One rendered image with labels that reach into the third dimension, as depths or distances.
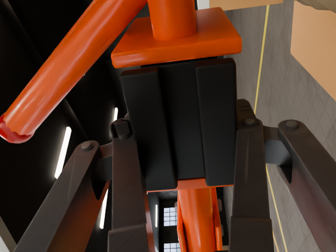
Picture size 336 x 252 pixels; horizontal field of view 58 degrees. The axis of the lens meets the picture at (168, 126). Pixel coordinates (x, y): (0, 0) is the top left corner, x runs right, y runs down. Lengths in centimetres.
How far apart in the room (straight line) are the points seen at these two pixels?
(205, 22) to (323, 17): 17
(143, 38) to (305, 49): 23
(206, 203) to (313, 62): 20
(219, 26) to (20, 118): 13
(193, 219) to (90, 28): 13
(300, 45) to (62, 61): 27
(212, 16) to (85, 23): 7
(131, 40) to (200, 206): 11
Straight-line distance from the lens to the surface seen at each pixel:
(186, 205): 20
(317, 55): 33
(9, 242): 368
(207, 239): 23
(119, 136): 16
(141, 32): 17
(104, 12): 17
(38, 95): 20
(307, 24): 35
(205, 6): 156
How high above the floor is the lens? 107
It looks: 6 degrees up
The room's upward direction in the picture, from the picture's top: 95 degrees counter-clockwise
